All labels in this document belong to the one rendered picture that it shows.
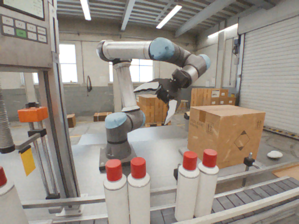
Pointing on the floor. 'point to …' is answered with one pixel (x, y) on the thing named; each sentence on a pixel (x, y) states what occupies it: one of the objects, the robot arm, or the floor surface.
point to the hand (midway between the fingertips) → (148, 107)
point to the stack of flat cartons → (71, 120)
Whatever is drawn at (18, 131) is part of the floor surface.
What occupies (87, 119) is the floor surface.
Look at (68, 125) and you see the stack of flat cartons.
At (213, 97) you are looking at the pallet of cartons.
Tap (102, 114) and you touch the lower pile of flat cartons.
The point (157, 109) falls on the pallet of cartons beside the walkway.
